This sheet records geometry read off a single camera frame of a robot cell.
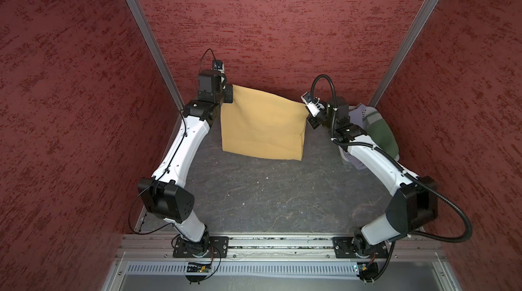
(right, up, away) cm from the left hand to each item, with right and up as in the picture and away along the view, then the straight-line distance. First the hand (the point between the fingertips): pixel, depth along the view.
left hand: (223, 89), depth 78 cm
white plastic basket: (+65, -7, +26) cm, 70 cm away
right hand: (+35, -7, +5) cm, 36 cm away
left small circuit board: (-6, -66, -7) cm, 67 cm away
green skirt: (+75, -18, +23) cm, 81 cm away
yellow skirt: (+14, -14, +9) cm, 22 cm away
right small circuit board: (+52, -66, -6) cm, 84 cm away
